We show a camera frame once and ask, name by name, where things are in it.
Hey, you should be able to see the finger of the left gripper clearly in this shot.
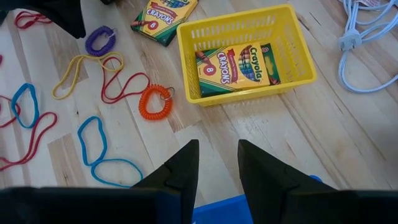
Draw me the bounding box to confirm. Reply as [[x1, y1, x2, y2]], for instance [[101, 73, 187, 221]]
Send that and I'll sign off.
[[0, 0, 86, 39]]

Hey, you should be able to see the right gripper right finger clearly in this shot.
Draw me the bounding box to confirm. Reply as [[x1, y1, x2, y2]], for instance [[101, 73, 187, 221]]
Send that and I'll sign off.
[[238, 139, 338, 224]]

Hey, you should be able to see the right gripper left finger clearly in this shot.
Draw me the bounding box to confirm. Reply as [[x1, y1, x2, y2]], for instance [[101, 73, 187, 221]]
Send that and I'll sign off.
[[130, 139, 200, 224]]

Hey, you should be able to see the purple spiral wrist coil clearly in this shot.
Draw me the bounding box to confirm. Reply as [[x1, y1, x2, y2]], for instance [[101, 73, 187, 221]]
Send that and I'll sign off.
[[85, 25, 118, 57]]

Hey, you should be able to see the yellow rubber band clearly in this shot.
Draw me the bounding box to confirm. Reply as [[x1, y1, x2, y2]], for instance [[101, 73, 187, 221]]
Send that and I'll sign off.
[[51, 52, 125, 101]]

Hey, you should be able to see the orange spiral wrist coil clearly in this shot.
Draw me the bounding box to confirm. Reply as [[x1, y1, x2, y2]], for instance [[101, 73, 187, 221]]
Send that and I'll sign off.
[[138, 83, 175, 121]]

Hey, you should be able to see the Crayola crayon box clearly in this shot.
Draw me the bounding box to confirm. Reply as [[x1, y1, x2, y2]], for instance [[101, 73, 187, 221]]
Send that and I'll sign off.
[[130, 0, 200, 47], [195, 42, 281, 98]]

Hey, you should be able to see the long red rubber band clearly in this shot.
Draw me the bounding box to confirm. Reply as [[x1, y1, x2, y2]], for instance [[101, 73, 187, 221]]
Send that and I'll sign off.
[[0, 95, 58, 172]]

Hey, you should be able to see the yellow plastic basket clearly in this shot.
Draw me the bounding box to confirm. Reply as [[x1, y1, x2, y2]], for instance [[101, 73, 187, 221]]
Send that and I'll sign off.
[[176, 3, 318, 107]]

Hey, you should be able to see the white power cable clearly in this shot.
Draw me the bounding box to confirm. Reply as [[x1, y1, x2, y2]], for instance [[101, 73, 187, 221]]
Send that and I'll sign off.
[[337, 0, 398, 94]]

